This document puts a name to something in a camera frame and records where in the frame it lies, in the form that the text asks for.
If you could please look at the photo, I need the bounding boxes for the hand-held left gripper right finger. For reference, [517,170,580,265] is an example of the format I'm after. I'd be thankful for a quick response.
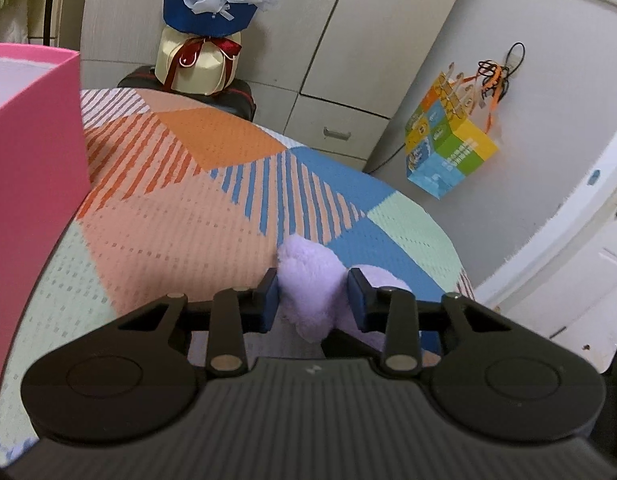
[349,267,514,376]

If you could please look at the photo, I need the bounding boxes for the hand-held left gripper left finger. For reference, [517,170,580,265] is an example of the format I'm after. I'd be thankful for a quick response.
[116,269,280,376]

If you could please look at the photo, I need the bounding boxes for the purple plush toy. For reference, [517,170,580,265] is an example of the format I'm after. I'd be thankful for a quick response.
[277,235,415,352]

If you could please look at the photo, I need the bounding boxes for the pink cardboard box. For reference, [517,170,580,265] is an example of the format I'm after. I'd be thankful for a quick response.
[0,42,92,411]

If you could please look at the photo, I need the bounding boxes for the colourful patterned tablecloth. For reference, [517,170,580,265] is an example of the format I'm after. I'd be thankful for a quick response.
[0,87,474,461]

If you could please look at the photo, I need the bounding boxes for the colourful paper gift bag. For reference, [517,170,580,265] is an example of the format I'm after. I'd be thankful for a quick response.
[405,71,500,201]

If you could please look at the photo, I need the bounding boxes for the white door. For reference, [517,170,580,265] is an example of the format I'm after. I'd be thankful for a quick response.
[473,110,617,377]

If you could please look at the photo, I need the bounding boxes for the beige wooden wardrobe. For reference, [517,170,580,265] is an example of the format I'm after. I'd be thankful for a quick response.
[48,0,477,177]

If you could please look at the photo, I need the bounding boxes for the flower bouquet with blue wrap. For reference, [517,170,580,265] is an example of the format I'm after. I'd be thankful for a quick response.
[149,0,286,97]

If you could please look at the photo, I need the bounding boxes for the black tall pole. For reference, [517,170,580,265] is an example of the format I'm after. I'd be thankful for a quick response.
[42,0,64,52]

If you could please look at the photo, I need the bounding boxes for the orange straps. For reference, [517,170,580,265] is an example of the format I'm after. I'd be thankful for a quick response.
[459,60,512,134]

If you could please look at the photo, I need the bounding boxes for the wall hook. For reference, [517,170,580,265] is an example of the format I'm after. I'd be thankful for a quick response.
[503,42,527,79]

